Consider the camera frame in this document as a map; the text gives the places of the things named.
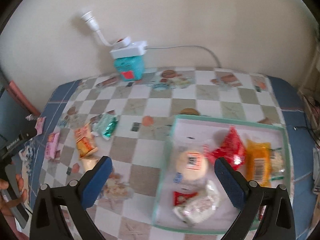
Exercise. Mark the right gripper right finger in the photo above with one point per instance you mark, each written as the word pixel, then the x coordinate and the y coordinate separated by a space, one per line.
pixel 248 196

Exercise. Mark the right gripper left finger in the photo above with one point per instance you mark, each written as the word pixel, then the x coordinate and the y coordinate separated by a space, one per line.
pixel 48 221

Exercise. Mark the orange swiss roll packet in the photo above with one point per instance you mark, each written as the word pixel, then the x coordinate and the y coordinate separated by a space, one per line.
pixel 85 141

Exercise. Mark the yellow orange snack bag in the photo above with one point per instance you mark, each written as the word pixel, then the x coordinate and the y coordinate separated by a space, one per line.
pixel 258 164

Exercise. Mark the white snack packet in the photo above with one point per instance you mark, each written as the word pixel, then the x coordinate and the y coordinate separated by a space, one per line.
pixel 199 208

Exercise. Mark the red snack packet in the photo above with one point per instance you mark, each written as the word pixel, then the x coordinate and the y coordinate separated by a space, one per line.
pixel 232 150

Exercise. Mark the small red candy packet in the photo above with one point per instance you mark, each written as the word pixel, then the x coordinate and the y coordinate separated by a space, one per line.
pixel 180 198

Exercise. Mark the light pink snack packet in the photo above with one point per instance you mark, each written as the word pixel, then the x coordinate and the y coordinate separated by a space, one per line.
pixel 40 124

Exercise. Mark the clear pink candy wrapper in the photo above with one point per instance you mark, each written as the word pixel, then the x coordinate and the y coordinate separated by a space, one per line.
pixel 31 117

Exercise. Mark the dark blue cabinet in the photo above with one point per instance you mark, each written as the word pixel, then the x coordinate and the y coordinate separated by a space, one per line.
pixel 14 108

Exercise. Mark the blue white bread bag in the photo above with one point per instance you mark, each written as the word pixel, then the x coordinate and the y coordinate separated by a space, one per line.
pixel 27 153

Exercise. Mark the pink swiss roll packet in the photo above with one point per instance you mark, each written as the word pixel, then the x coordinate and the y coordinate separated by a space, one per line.
pixel 51 145

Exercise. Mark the pudding jelly cup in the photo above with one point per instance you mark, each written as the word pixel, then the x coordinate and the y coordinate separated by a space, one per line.
pixel 89 162

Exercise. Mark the dark green snack packet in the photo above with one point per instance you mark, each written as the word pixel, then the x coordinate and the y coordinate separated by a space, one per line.
pixel 277 164

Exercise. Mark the mint green foil packet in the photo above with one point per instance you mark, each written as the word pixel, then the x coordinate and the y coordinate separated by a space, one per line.
pixel 105 125

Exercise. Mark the teal rimmed white tray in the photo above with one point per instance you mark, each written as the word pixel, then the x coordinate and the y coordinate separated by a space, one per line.
pixel 191 132

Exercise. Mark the checkered tablecloth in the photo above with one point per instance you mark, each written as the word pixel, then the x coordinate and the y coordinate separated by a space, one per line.
pixel 145 118

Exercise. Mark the wrapped round bun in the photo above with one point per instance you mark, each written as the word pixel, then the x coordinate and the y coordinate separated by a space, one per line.
pixel 189 167

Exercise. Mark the teal toy box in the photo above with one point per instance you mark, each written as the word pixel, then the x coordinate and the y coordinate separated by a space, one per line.
pixel 130 68

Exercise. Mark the white gooseneck lamp socket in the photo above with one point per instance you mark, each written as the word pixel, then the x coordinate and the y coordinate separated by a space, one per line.
pixel 92 23

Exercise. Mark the white power strip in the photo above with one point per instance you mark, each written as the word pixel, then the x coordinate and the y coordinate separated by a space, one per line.
pixel 134 49

